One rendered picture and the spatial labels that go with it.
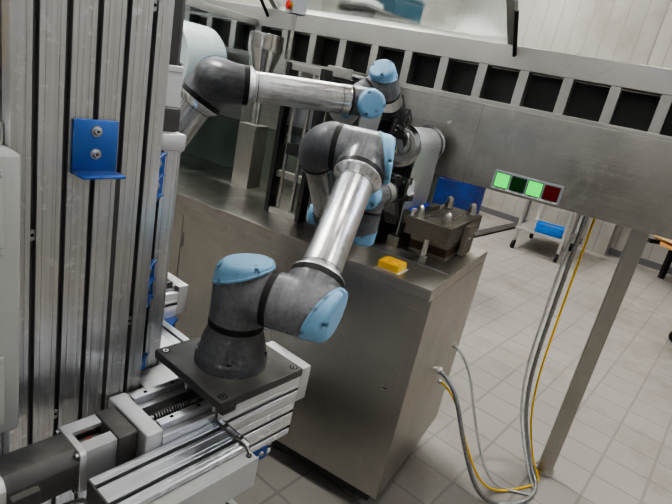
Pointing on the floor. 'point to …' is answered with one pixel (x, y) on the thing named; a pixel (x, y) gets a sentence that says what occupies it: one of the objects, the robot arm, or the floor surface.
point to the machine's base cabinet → (342, 357)
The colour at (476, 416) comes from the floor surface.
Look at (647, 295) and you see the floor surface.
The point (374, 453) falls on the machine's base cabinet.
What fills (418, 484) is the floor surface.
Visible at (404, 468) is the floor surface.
